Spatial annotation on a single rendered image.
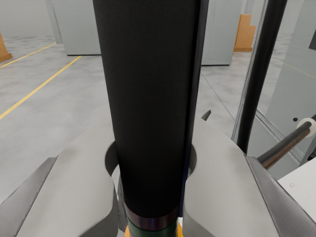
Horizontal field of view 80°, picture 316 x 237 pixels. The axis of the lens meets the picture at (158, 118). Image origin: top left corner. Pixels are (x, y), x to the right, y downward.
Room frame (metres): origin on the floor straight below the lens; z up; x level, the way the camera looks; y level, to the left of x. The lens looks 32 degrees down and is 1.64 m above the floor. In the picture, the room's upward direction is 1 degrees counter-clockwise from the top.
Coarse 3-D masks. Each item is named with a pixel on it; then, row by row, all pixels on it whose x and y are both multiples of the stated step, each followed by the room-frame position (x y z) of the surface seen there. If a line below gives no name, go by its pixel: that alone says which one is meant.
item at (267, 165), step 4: (308, 128) 0.25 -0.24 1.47; (304, 132) 0.24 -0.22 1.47; (308, 132) 0.24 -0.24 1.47; (300, 136) 0.23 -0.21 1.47; (304, 136) 0.23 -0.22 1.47; (296, 140) 0.22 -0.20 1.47; (300, 140) 0.22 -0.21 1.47; (292, 144) 0.21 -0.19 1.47; (296, 144) 0.21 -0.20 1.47; (284, 148) 0.20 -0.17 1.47; (288, 148) 0.20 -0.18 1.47; (280, 152) 0.19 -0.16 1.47; (284, 152) 0.19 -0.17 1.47; (276, 156) 0.18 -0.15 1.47; (280, 156) 0.19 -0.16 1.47; (272, 160) 0.18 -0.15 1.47; (276, 160) 0.18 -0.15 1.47; (264, 164) 0.17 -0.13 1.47; (268, 164) 0.17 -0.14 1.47; (272, 164) 0.17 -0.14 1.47; (268, 168) 0.17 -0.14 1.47
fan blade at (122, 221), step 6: (120, 180) 0.44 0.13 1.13; (120, 186) 0.43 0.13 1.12; (120, 192) 0.41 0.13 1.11; (120, 198) 0.40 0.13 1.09; (120, 204) 0.39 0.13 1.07; (120, 210) 0.39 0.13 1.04; (120, 216) 0.38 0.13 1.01; (120, 222) 0.38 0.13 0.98; (126, 222) 0.33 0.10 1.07; (120, 228) 0.37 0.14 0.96
